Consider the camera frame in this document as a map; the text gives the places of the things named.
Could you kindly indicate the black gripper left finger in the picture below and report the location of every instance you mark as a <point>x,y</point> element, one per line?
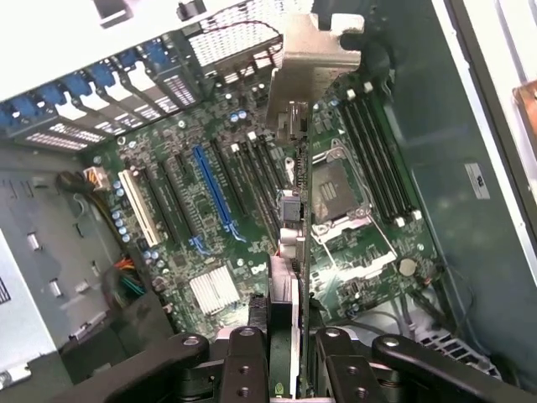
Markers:
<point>245,369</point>

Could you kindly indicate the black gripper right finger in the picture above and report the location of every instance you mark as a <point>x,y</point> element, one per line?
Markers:
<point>340,373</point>

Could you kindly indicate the silver finned chipset heatsink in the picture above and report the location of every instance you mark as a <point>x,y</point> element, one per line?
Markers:
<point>214,289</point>

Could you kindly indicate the round coin battery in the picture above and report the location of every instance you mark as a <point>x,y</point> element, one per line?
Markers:
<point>407,266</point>

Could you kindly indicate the green motherboard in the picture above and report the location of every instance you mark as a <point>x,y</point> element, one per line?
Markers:
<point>180,260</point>

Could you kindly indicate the CPU socket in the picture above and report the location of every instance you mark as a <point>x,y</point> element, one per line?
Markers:
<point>335,193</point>

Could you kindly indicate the blue expansion slot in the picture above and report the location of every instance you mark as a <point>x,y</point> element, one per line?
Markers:
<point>212,184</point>

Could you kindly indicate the white expansion slot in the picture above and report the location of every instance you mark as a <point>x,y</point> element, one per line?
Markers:
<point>140,210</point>

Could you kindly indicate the grey power supply unit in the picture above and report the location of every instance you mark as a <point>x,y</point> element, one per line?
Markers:
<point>42,252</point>

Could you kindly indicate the black open PC case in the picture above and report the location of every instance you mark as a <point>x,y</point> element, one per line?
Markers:
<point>440,126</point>

